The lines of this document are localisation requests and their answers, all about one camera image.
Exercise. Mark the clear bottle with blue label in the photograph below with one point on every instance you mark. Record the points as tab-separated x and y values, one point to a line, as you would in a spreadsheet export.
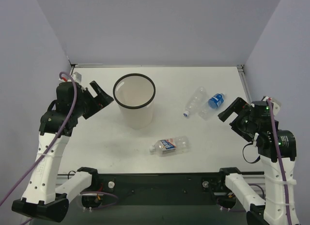
211	106

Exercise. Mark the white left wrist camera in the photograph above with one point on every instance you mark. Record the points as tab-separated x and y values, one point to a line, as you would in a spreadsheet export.
77	77

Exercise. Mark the clear bottle with orange label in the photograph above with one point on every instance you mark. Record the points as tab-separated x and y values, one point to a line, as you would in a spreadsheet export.
171	146

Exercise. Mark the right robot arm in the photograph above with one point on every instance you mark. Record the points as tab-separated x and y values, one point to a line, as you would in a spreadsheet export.
255	122

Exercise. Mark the clear bottle with white cap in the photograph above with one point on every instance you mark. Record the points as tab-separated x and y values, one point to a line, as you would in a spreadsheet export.
195	102

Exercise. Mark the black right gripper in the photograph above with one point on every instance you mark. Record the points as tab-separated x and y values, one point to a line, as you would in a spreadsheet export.
238	117

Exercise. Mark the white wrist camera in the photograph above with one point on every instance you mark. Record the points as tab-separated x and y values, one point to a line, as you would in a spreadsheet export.
77	77
276	102

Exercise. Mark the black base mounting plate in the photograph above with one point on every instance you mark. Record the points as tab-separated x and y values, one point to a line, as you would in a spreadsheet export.
164	189

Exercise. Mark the white bin with black rim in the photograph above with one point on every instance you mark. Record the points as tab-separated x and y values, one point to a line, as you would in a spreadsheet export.
134	93

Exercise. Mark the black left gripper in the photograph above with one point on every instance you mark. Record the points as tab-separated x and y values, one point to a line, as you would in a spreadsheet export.
91	104

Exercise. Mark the aluminium frame rail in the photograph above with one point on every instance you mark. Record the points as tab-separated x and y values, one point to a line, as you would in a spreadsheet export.
242	76

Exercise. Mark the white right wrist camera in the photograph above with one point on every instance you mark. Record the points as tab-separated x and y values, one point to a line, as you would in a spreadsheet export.
276	102

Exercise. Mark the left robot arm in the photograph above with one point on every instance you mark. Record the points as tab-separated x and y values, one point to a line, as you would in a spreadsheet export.
42	199

